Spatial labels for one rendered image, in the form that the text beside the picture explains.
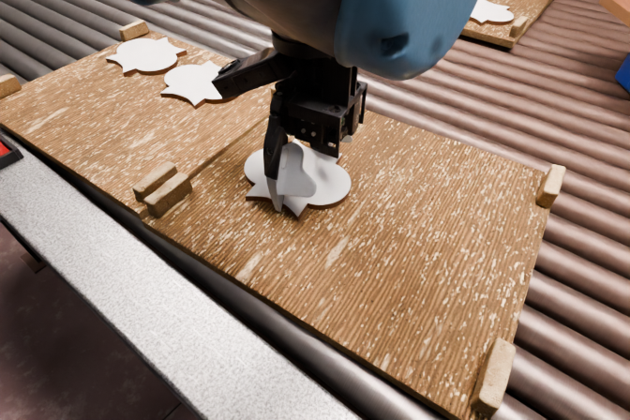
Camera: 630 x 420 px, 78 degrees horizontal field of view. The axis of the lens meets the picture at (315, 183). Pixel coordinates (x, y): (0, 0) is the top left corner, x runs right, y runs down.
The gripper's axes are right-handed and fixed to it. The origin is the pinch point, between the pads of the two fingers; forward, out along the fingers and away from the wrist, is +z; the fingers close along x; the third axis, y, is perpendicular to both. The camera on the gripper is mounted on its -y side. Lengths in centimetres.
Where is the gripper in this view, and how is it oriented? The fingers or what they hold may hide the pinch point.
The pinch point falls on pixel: (296, 175)
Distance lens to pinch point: 50.9
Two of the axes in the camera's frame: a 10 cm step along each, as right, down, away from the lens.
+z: 0.0, 7.0, 7.1
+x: 4.5, -6.3, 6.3
